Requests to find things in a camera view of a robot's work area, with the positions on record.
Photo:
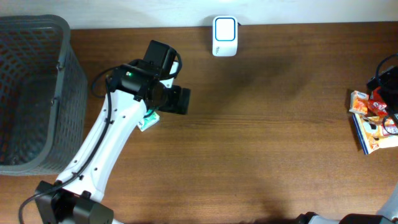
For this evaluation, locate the white barcode scanner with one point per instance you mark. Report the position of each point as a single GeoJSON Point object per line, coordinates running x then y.
{"type": "Point", "coordinates": [224, 36]}

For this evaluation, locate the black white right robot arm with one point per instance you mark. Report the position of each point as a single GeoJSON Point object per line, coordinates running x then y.
{"type": "Point", "coordinates": [387, 214]}

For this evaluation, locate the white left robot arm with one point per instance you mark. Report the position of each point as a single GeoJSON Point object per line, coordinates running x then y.
{"type": "Point", "coordinates": [134, 92]}

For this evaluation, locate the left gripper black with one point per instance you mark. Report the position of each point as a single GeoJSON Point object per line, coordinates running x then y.
{"type": "Point", "coordinates": [181, 100]}

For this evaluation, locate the grey plastic mesh basket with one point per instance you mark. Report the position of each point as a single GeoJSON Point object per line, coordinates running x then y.
{"type": "Point", "coordinates": [43, 96]}

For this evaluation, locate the red Hacks candy bag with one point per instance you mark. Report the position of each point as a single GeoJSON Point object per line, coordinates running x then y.
{"type": "Point", "coordinates": [376, 104]}

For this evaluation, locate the orange tissue pack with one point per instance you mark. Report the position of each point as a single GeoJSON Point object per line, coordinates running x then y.
{"type": "Point", "coordinates": [359, 103]}

